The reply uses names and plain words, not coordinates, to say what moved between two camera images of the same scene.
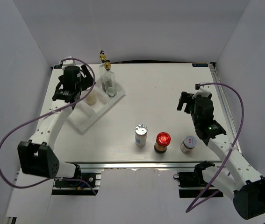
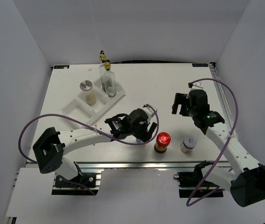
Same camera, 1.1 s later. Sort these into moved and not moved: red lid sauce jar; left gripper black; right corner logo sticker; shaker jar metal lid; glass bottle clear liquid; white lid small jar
Moved: shaker jar metal lid; left gripper black
Not moved: red lid sauce jar; right corner logo sticker; white lid small jar; glass bottle clear liquid
